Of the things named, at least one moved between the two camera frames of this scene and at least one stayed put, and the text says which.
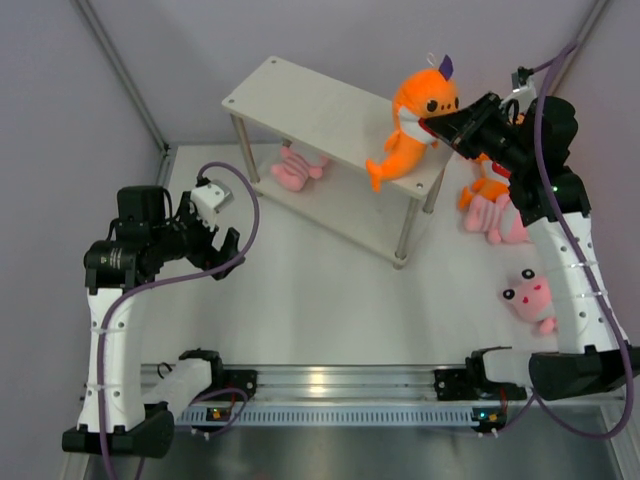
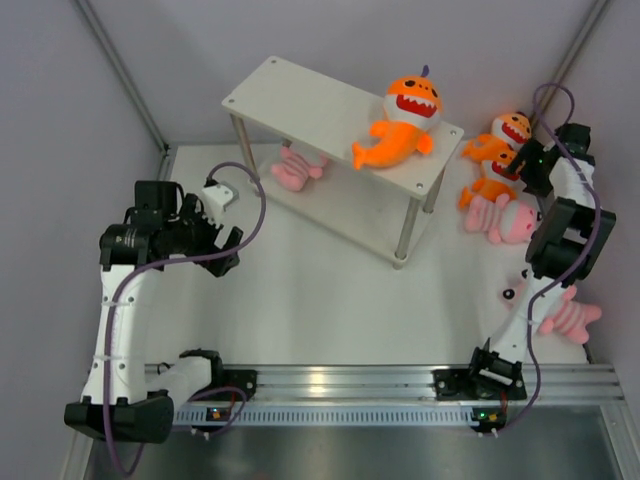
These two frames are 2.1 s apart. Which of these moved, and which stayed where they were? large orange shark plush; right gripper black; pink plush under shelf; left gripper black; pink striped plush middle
Moved: large orange shark plush; right gripper black
Stayed: left gripper black; pink striped plush middle; pink plush under shelf
